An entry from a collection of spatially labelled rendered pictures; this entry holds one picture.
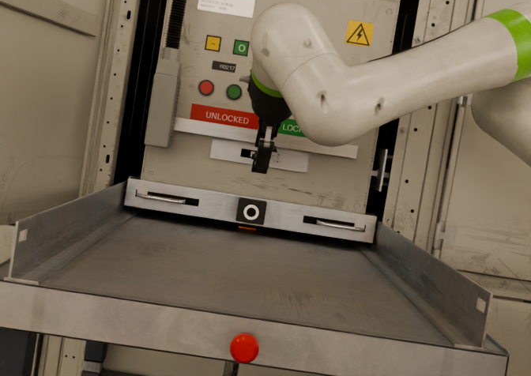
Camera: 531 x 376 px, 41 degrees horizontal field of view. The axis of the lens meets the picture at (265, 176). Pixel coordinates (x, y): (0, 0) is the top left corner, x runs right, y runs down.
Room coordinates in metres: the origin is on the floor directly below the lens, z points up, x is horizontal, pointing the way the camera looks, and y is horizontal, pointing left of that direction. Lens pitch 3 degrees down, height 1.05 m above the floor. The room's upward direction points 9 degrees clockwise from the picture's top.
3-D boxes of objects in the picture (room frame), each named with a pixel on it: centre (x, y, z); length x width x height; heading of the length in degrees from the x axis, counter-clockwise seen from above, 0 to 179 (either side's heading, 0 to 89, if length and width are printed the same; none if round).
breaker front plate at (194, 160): (1.54, 0.02, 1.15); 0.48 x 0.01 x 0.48; 92
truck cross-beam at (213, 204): (1.56, 0.02, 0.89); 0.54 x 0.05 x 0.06; 92
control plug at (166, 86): (1.47, 0.23, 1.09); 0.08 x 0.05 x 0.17; 2
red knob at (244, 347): (0.80, -0.01, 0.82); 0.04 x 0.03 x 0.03; 2
